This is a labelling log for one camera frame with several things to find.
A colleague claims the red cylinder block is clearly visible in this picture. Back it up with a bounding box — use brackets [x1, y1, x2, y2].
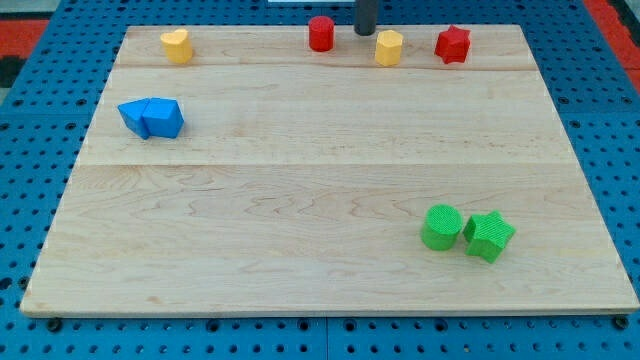
[308, 16, 335, 52]

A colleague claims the green star block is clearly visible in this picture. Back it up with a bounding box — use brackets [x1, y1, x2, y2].
[463, 211, 516, 264]

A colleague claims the red star block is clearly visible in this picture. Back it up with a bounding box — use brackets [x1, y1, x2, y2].
[434, 25, 471, 64]

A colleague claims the wooden board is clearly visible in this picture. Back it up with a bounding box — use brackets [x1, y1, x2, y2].
[21, 25, 639, 318]

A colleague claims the green cylinder block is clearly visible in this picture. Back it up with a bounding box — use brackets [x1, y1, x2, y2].
[420, 204, 463, 251]

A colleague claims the yellow hexagon block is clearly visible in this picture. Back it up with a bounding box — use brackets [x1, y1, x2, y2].
[374, 30, 404, 67]

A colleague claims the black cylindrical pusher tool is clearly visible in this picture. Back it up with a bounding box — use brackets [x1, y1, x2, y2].
[353, 0, 379, 36]

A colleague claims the blue triangular block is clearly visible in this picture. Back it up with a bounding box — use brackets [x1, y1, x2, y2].
[142, 97, 184, 138]

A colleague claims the yellow heart block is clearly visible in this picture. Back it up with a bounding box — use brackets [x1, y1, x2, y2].
[160, 28, 193, 64]

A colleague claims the blue cube block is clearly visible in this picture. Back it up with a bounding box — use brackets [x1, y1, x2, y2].
[117, 98, 150, 140]

